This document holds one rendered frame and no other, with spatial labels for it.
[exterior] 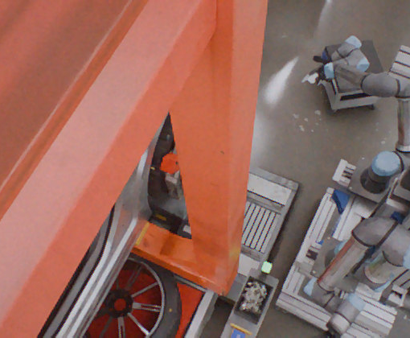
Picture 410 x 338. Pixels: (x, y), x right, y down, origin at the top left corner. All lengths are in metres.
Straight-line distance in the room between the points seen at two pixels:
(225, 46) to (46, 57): 0.56
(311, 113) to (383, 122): 0.52
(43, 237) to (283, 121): 3.33
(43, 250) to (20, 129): 0.27
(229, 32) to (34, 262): 0.48
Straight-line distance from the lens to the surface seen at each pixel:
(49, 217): 0.60
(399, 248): 2.00
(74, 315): 2.43
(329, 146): 3.78
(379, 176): 2.63
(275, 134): 3.77
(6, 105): 0.35
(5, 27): 0.39
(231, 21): 0.83
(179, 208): 3.27
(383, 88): 2.42
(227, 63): 0.92
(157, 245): 2.73
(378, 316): 2.68
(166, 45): 0.69
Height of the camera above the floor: 3.26
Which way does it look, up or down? 64 degrees down
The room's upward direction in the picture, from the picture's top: 6 degrees counter-clockwise
